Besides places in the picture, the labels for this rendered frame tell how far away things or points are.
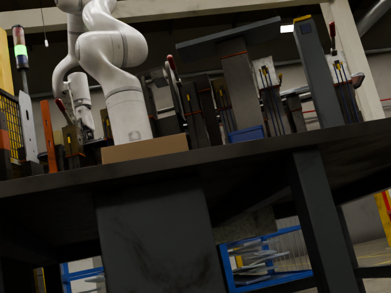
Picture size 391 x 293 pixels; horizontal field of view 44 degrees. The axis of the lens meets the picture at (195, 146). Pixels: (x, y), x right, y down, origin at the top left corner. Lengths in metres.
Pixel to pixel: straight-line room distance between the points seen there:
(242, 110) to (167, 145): 0.35
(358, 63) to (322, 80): 4.55
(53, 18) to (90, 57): 4.19
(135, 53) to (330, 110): 0.66
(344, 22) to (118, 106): 5.13
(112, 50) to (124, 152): 0.36
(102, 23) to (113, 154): 0.53
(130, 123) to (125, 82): 0.14
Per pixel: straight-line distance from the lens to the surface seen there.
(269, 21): 1.69
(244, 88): 1.64
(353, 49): 6.26
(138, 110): 1.47
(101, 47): 1.55
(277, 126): 1.77
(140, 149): 1.37
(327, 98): 1.64
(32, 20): 5.73
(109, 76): 1.52
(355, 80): 2.06
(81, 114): 2.12
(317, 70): 1.66
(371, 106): 6.05
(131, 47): 1.58
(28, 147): 2.23
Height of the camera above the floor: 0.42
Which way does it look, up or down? 14 degrees up
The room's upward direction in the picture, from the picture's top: 12 degrees counter-clockwise
